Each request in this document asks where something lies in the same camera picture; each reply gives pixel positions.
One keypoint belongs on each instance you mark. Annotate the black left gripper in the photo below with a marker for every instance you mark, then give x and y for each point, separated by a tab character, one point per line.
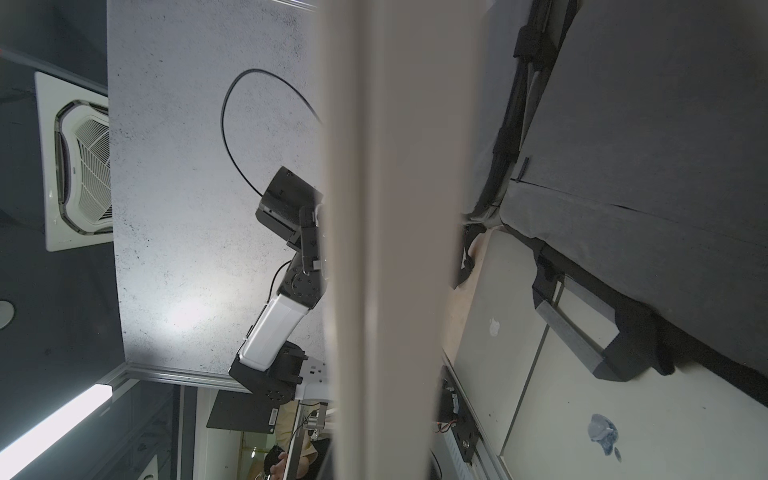
304	281

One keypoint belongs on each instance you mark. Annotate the grey laptop sleeve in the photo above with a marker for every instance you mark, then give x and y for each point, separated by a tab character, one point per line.
642	190
500	25

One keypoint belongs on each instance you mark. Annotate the grey laptop bag with strap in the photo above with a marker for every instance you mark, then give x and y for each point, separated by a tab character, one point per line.
536	51

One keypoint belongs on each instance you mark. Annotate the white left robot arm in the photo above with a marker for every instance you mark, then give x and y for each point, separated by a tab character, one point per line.
267	364

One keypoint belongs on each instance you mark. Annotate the ceiling air conditioner vent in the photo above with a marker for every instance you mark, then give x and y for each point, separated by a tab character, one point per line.
75	154

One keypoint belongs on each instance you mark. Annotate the ceiling light strip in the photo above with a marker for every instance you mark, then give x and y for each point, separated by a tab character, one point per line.
27	448

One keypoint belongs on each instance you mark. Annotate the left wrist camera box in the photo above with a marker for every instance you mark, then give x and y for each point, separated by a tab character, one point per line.
280	206

